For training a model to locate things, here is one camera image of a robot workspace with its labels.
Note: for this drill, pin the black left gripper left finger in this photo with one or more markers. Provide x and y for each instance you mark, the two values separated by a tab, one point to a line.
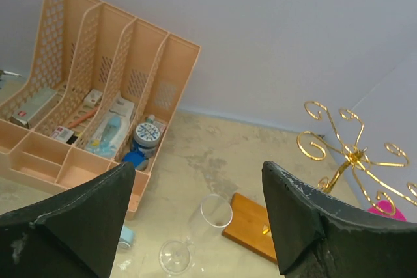
71	234

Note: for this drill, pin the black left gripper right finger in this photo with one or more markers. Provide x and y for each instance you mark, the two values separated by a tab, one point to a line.
318	235

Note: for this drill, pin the pink plastic wine glass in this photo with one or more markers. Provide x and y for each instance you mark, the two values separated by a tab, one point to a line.
386	206

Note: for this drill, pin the clear wine glass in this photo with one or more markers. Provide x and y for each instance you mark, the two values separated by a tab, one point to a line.
188	256

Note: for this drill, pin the wooden rack base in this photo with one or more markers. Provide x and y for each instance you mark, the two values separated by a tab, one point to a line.
250	227

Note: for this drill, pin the light blue correction tape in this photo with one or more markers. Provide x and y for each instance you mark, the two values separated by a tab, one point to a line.
126	238

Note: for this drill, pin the blue toothbrush package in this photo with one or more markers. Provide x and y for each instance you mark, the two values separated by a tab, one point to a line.
108	137

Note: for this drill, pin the round blue patterned tin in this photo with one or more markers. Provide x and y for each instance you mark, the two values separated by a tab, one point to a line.
146	138

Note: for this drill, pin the grey box with red label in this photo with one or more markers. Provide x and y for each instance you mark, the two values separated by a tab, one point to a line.
35	109

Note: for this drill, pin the peach plastic file organizer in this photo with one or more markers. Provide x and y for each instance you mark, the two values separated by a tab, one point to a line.
89	51

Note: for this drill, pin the gold wire glass rack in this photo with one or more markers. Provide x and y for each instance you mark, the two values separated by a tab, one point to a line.
314	147

